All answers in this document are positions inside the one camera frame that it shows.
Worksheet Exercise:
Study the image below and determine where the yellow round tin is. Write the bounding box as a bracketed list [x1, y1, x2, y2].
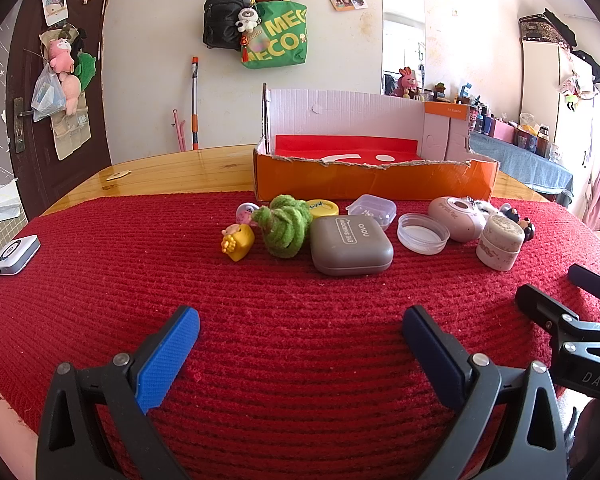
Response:
[305, 199, 340, 218]

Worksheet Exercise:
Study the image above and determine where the green plush toy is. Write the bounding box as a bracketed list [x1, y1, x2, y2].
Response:
[75, 52, 100, 92]

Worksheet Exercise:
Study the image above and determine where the black backpack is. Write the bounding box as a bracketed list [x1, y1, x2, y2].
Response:
[202, 0, 253, 51]

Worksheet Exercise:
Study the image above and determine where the small navy hat figurine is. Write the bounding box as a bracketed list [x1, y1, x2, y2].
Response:
[500, 204, 536, 241]

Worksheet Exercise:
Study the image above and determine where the black bag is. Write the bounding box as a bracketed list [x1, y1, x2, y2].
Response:
[544, 8, 579, 50]

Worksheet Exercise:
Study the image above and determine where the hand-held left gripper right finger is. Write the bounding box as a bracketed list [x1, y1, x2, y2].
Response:
[402, 305, 567, 480]

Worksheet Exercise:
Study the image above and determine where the wall mirror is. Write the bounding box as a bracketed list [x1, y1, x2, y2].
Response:
[380, 0, 426, 98]

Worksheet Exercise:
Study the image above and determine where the white plastic bag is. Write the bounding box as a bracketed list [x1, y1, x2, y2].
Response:
[0, 177, 28, 226]

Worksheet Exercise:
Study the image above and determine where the pink plastic stick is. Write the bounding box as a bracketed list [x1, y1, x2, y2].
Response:
[172, 108, 187, 152]

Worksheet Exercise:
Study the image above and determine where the white grey charger pad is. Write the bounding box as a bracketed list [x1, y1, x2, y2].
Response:
[0, 234, 42, 277]

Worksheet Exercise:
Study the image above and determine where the beige hanging organizer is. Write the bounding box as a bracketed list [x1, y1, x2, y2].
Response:
[39, 30, 93, 161]

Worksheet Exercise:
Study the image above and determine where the white plush keychain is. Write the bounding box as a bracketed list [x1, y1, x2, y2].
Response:
[235, 7, 261, 35]

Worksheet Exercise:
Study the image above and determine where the hanging plush toy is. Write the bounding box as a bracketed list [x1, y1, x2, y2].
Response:
[559, 67, 596, 111]

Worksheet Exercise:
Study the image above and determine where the dark brown door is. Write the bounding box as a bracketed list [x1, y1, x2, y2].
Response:
[2, 0, 113, 221]

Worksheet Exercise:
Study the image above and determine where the white wardrobe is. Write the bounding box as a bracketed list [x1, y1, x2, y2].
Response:
[520, 37, 596, 206]

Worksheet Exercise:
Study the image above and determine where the leopard print storage box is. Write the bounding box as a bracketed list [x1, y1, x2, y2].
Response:
[518, 14, 563, 42]

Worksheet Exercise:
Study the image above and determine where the metal door handle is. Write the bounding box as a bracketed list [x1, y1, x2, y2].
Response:
[13, 97, 36, 153]

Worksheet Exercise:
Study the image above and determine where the grey square compact case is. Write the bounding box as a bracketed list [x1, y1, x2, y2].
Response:
[309, 215, 395, 277]

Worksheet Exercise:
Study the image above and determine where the speckled cream jar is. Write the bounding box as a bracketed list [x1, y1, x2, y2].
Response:
[476, 214, 525, 272]

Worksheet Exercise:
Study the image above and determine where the small clear plastic box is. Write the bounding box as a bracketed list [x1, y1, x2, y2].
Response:
[346, 194, 397, 226]

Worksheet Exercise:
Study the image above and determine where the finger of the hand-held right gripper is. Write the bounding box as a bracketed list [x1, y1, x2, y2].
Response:
[567, 263, 600, 306]
[515, 284, 600, 357]

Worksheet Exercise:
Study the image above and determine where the pink plush toy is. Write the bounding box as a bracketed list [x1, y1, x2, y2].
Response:
[47, 38, 76, 73]

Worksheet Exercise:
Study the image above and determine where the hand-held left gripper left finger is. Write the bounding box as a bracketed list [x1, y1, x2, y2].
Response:
[36, 305, 202, 480]

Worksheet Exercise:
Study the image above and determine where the small pink charm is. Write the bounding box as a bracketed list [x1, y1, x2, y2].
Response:
[236, 202, 262, 225]

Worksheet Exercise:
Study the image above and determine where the red knitted mat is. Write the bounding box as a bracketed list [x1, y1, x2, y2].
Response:
[0, 191, 600, 480]

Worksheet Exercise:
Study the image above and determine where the side table with clutter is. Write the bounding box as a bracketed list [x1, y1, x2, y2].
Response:
[420, 82, 566, 161]

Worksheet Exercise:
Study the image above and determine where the clear round plastic lid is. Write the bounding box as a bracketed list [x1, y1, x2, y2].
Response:
[396, 212, 451, 256]

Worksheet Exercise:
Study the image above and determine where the silver orange mop handle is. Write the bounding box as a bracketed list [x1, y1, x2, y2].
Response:
[190, 56, 202, 151]

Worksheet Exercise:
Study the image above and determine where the pink round gadget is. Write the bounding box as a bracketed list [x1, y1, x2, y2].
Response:
[427, 196, 487, 243]

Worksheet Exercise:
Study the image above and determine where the orange cardboard box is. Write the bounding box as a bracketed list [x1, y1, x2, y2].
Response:
[252, 83, 501, 202]

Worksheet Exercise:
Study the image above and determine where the white fluffy bunny wreath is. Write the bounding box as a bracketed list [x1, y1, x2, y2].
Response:
[472, 199, 503, 218]

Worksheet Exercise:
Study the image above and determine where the green tote bag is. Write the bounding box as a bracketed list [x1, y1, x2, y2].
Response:
[240, 1, 309, 70]

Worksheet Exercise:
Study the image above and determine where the pink bunny plush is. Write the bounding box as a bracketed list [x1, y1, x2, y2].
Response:
[391, 66, 421, 100]

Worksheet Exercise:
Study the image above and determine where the peach plush toy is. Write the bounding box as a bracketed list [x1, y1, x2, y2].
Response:
[60, 74, 81, 116]

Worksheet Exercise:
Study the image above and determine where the green knitted yarn toy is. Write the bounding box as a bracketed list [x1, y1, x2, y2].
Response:
[251, 195, 313, 260]

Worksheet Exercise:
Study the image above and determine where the yellow figurine toy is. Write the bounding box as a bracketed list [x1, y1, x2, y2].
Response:
[221, 223, 256, 262]

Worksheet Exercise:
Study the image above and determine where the black hanging clothing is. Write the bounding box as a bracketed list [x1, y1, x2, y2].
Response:
[572, 50, 600, 84]

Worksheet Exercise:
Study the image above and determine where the clear plastic bag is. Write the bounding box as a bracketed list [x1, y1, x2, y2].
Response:
[31, 62, 67, 122]

